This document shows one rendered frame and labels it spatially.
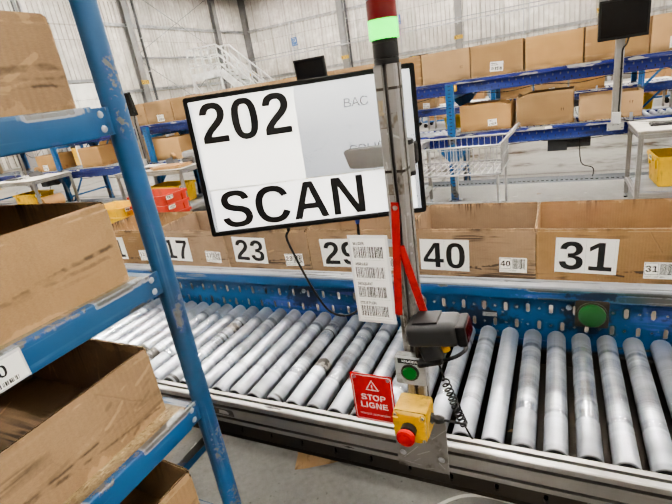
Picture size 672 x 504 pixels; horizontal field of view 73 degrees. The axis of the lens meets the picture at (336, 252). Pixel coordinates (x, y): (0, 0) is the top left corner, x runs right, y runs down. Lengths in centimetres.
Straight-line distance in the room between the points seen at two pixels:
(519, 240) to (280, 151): 81
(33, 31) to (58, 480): 47
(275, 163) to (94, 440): 62
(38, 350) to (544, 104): 547
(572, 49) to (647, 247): 456
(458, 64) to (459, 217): 433
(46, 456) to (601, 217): 162
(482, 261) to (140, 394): 113
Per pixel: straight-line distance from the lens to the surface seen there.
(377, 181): 98
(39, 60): 59
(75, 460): 64
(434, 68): 606
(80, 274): 59
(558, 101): 568
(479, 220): 178
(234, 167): 102
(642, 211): 178
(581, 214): 176
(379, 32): 83
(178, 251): 211
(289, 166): 99
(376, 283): 94
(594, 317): 150
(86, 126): 57
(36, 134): 54
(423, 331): 89
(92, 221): 59
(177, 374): 159
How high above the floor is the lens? 153
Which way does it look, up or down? 20 degrees down
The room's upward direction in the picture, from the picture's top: 9 degrees counter-clockwise
